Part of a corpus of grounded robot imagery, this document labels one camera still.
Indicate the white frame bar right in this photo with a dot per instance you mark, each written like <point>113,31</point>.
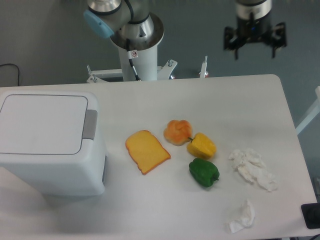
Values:
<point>310,113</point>

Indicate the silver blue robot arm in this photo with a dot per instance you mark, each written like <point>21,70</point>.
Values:
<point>108,18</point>

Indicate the small crumpled white tissue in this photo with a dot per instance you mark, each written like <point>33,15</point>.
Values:
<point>245,219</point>

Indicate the black device at edge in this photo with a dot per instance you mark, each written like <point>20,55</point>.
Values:
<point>311,215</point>

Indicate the white trash can lid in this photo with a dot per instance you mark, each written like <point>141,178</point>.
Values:
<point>42,124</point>

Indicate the white trash can body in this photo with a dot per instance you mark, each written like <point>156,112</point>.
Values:
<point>79,174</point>

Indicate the yellow toy bell pepper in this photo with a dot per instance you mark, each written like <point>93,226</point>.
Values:
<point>201,146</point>

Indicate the large crumpled white tissue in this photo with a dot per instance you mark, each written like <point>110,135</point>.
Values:
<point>249,164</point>

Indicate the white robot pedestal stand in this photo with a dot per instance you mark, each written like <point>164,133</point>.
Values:
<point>136,65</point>

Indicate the orange toy bread roll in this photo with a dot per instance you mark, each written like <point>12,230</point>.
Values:
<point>178,132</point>

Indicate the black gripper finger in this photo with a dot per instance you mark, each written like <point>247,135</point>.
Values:
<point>276,38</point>
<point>232,41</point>

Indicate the green toy bell pepper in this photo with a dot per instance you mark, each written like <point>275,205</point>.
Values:
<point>204,172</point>

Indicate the toy bread slice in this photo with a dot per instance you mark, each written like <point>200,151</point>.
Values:
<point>146,151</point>

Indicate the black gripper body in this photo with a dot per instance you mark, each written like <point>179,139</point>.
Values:
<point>254,30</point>

